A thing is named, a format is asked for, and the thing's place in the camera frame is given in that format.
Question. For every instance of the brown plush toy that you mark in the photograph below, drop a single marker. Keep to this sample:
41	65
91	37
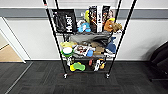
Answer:
118	26

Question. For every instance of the yellow green bowl stack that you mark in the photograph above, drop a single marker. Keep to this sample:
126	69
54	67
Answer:
67	50

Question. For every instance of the tall grey printed box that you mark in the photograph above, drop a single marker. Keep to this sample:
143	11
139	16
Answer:
107	12

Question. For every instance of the white dark bottle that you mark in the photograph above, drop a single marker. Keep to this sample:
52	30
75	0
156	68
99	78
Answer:
69	61

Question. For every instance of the blue cloth hat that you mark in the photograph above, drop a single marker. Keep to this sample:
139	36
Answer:
111	46

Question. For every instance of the printed white packet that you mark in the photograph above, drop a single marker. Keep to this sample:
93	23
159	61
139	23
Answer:
80	50

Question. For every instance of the orange plush toy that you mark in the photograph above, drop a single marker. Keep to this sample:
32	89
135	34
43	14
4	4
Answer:
109	25

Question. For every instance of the dark grey bag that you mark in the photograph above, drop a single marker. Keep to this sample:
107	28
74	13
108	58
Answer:
88	38

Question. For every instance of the orange bottle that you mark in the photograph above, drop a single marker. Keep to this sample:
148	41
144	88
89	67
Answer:
102	66

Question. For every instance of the yellow bottle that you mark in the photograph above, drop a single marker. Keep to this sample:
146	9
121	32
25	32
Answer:
86	16

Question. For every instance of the small blue box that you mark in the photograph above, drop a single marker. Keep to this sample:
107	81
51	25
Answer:
90	53

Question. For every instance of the black Huel bag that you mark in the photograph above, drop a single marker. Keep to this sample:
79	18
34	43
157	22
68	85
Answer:
65	20

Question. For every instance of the green yellow foam toy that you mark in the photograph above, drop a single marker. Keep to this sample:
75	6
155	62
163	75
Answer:
77	66

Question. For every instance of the white door frame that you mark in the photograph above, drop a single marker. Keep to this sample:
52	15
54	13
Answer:
15	41

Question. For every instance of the small red bottle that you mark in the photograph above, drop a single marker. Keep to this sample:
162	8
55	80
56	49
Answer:
90	62

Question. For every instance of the black box white stripe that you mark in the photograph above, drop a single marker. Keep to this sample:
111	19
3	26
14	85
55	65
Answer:
93	19

